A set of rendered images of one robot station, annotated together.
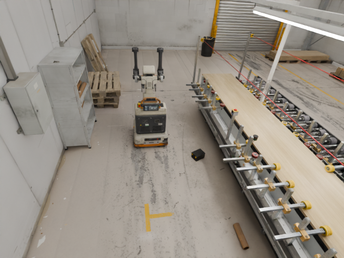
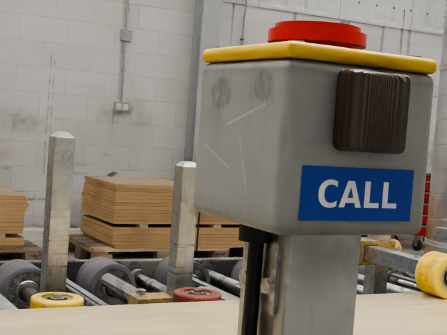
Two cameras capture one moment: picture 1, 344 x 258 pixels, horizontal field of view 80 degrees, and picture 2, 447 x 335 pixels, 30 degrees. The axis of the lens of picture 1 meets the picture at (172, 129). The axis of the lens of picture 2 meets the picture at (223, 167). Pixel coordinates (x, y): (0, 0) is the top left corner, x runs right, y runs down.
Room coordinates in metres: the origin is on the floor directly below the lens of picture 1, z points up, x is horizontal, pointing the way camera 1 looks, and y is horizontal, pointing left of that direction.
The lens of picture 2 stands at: (2.56, -0.52, 1.19)
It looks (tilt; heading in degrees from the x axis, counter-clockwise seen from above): 3 degrees down; 253
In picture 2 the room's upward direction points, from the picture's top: 4 degrees clockwise
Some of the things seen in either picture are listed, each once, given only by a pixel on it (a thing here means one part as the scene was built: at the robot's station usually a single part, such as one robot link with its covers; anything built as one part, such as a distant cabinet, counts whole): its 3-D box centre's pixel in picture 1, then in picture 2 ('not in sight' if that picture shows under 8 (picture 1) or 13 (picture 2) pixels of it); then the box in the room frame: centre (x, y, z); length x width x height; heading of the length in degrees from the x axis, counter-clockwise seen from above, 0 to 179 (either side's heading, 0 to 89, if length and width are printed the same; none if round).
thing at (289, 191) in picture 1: (281, 205); not in sight; (1.20, -1.10, 0.93); 0.04 x 0.04 x 0.48; 12
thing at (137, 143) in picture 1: (150, 131); not in sight; (3.20, 0.43, 0.16); 0.67 x 0.64 x 0.25; 12
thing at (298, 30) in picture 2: not in sight; (316, 47); (2.43, -0.84, 1.22); 0.04 x 0.04 x 0.02
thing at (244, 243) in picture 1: (240, 235); not in sight; (1.33, -0.97, 0.04); 0.30 x 0.08 x 0.08; 12
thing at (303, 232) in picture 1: (301, 232); not in sight; (0.93, -1.16, 0.95); 0.14 x 0.06 x 0.05; 12
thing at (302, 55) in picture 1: (299, 55); not in sight; (9.31, -5.27, 0.23); 2.41 x 0.77 x 0.17; 104
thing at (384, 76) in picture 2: not in sight; (372, 111); (2.42, -0.80, 1.20); 0.03 x 0.01 x 0.03; 12
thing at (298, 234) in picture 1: (301, 234); not in sight; (0.91, -1.15, 0.95); 0.50 x 0.04 x 0.04; 102
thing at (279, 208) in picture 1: (283, 207); not in sight; (1.16, -1.10, 0.95); 0.50 x 0.04 x 0.04; 102
